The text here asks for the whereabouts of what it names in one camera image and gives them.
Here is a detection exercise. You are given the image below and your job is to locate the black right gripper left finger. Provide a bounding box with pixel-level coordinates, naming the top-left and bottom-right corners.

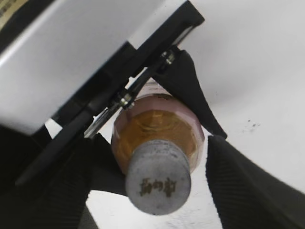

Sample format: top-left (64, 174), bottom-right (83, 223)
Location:
top-left (0, 127), bottom-right (96, 229)

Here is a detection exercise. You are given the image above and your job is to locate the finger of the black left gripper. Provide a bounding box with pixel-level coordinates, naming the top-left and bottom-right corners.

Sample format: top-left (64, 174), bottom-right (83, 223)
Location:
top-left (153, 46), bottom-right (227, 138)
top-left (78, 134), bottom-right (126, 197)

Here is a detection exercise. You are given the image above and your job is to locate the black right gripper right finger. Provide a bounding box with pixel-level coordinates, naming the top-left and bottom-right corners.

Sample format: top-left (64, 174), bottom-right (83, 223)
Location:
top-left (206, 135), bottom-right (305, 229)

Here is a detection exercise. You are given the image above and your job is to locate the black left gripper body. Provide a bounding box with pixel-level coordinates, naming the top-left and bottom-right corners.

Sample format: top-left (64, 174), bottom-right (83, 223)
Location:
top-left (16, 1), bottom-right (204, 186)

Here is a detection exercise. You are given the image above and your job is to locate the peach oolong tea bottle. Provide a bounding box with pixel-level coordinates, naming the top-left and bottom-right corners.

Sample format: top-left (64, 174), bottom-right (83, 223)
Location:
top-left (111, 79), bottom-right (204, 174)

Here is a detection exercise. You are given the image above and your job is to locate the white bottle cap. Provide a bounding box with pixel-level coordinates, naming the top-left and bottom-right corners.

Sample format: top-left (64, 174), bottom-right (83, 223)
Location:
top-left (125, 139), bottom-right (192, 216)

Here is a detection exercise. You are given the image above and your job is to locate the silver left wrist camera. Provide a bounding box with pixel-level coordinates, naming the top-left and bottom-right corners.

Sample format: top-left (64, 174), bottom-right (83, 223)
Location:
top-left (0, 0), bottom-right (182, 135)

